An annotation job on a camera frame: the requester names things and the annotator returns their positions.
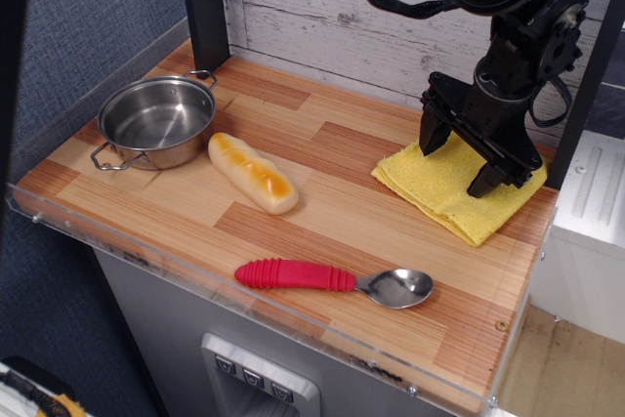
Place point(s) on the toy bread loaf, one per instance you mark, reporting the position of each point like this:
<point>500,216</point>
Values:
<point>255,176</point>

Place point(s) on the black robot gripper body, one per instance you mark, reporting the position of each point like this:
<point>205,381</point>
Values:
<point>489,122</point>

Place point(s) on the black left frame post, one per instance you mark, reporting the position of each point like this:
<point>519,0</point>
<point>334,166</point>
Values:
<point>209,35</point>

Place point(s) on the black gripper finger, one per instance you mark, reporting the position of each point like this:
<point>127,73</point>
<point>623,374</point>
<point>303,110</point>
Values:
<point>489,177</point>
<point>433,132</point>

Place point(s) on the black right frame post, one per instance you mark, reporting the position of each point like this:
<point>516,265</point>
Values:
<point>590,83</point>

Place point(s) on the red handled metal spoon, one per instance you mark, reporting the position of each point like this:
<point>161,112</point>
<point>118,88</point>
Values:
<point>396,289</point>

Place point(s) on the grey cabinet with button panel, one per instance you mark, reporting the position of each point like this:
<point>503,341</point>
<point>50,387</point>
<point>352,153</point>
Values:
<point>205,339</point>

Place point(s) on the white appliance at right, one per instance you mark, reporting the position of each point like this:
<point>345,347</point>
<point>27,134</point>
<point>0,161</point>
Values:
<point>579,276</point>

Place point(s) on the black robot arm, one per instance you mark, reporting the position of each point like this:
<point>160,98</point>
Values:
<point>532,42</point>

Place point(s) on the clear acrylic table guard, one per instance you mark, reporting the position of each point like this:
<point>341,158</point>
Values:
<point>169,242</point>

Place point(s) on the stainless steel pot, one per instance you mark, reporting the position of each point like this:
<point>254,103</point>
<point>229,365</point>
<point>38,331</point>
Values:
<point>157,123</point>

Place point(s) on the yellow cloth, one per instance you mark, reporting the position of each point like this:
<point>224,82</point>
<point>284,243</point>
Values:
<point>438,184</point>

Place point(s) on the black frame post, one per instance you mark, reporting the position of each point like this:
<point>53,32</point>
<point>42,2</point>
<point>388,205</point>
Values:
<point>209,35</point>
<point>590,83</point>

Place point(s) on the yellow black object bottom left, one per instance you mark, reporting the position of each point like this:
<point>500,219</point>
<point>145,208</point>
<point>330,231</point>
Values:
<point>47,405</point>

